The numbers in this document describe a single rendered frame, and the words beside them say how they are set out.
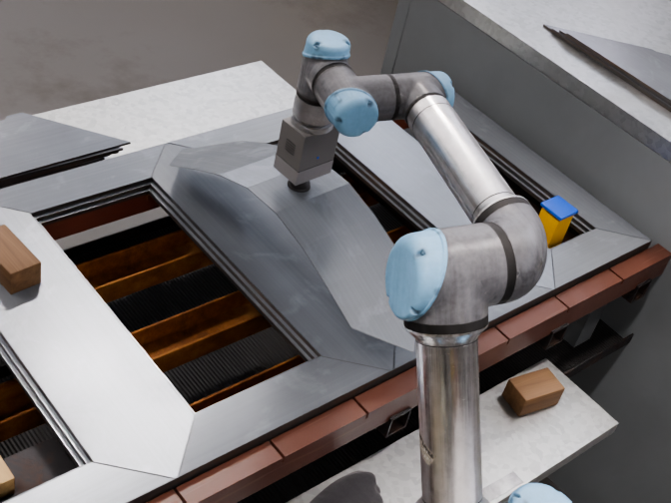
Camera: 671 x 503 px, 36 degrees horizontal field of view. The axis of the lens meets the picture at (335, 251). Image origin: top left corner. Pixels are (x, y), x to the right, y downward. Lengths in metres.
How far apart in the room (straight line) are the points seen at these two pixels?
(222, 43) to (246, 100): 1.75
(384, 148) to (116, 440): 1.02
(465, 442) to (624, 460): 1.30
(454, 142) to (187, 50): 2.74
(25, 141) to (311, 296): 0.74
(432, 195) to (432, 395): 0.89
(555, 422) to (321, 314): 0.52
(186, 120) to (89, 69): 1.60
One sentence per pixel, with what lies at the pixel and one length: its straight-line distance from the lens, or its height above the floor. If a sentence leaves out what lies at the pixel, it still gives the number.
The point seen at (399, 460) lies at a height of 0.68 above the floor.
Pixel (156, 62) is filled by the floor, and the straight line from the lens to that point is 4.13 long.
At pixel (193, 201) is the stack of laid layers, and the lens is 2.08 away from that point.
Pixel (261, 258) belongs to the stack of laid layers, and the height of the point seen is 0.84.
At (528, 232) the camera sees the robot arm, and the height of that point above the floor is 1.31.
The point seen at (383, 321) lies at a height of 0.91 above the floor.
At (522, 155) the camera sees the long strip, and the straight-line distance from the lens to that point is 2.47.
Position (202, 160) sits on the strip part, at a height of 0.94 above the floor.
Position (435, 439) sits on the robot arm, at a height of 1.07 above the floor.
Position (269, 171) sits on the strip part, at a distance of 1.91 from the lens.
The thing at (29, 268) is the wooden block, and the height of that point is 0.89.
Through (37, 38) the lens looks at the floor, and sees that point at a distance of 4.21.
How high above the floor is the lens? 2.13
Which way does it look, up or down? 40 degrees down
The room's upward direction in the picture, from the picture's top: 14 degrees clockwise
